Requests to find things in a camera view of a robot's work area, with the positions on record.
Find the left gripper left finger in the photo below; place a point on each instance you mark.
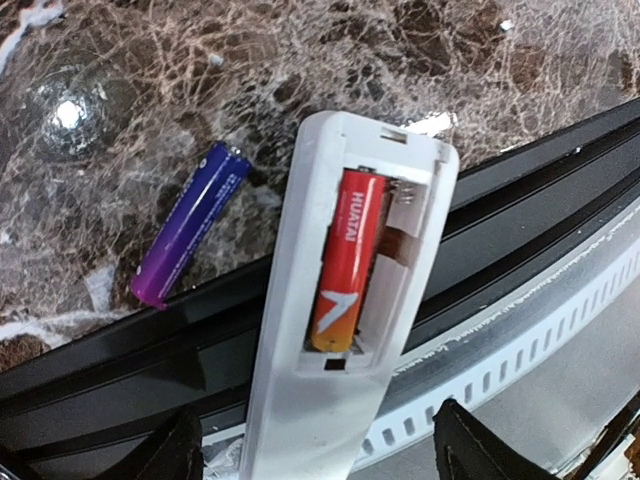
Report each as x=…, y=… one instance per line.
x=172, y=451

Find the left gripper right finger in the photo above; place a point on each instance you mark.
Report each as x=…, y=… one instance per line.
x=466, y=449

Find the white remote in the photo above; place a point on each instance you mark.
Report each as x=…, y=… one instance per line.
x=309, y=411

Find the red orange battery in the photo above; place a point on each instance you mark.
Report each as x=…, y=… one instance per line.
x=347, y=258

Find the blue purple battery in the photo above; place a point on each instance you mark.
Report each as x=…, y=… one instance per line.
x=213, y=183

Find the white slotted cable duct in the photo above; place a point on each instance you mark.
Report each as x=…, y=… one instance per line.
x=546, y=367

